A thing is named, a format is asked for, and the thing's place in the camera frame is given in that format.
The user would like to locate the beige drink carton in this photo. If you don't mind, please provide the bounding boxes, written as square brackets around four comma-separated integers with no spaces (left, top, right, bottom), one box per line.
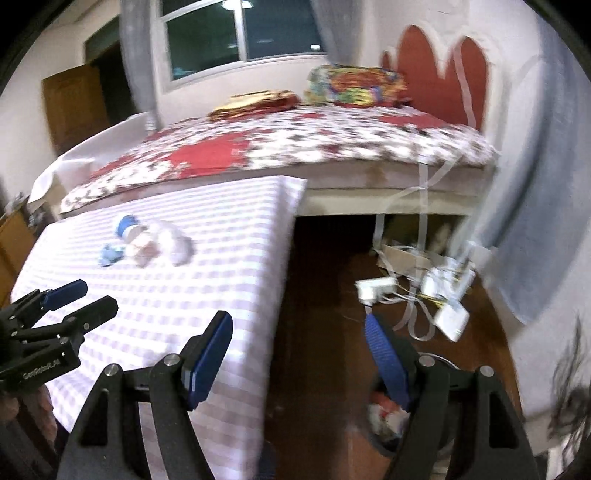
[126,231,161,269]

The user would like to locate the person's left hand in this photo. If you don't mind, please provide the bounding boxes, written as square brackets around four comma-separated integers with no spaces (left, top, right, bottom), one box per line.
[0,387,57,445]

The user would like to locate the colourful patterned pillow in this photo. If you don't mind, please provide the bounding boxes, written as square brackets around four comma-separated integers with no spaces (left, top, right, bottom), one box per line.
[304,65,411,110]

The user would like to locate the tied grey curtain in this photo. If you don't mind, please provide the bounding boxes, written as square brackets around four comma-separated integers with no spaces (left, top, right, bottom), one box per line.
[480,18,574,325]

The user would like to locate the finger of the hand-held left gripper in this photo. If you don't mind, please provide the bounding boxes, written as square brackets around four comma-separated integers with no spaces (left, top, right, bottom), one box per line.
[28,296,120,345]
[11,279,89,320]

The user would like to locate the floral bedsheet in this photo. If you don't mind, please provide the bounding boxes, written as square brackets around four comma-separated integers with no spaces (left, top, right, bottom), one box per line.
[60,104,500,216]

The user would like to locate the folded yellow red blanket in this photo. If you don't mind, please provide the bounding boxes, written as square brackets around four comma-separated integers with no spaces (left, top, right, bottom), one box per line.
[207,89,304,123]

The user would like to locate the cream bed frame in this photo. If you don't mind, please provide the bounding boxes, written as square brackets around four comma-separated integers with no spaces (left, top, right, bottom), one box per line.
[295,165,498,219]

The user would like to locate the blue and white paper cup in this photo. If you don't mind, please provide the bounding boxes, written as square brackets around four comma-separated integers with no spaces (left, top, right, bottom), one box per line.
[115,214,147,244]

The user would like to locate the white charging cable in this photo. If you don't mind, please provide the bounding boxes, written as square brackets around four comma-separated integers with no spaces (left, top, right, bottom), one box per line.
[373,156,463,343]

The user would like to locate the dark blurred strands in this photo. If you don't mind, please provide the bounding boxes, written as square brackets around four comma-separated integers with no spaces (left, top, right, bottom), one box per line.
[547,318,591,464]

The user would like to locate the red heart-shaped headboard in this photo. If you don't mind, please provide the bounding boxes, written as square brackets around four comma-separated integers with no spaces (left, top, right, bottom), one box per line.
[380,23,491,134]

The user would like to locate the black trash bin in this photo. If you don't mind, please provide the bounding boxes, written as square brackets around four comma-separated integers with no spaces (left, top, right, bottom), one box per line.
[365,353,459,464]

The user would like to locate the short grey curtain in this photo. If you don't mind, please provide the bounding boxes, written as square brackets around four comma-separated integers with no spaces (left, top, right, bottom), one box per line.
[308,0,357,66]

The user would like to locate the wooden cabinet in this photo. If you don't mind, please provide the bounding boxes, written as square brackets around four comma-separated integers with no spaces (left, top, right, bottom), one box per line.
[0,209,38,297]

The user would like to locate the pink checked tablecloth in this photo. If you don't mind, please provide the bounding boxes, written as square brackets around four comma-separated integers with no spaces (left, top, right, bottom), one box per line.
[10,175,308,480]

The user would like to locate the white hanging cable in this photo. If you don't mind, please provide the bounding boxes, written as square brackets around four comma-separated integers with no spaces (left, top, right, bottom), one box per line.
[447,36,482,131]

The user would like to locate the cardboard box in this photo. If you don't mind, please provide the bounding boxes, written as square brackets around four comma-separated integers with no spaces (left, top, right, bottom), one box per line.
[378,242,445,278]

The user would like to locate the white framed window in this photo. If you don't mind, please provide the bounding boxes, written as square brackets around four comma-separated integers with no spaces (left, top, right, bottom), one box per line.
[154,0,332,85]

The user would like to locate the long grey curtain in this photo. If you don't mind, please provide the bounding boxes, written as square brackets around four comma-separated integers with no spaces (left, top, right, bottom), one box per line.
[117,0,161,136]

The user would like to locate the white power adapter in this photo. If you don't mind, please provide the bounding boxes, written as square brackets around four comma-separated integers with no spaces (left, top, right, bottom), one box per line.
[419,265,454,297]

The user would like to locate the brown wooden door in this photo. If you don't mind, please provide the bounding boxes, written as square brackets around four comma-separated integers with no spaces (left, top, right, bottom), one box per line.
[41,63,112,156]

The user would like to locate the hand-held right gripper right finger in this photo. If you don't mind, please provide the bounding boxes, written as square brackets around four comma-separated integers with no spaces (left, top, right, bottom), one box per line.
[364,314,541,480]

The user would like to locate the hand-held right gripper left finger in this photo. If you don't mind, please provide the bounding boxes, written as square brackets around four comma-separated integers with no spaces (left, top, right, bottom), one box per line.
[55,310,234,480]

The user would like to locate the white cloth cover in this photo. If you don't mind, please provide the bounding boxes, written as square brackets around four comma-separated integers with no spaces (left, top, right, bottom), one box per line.
[28,112,154,205]

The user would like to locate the white power strip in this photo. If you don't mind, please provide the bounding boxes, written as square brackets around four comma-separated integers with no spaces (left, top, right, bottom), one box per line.
[355,276,400,306]

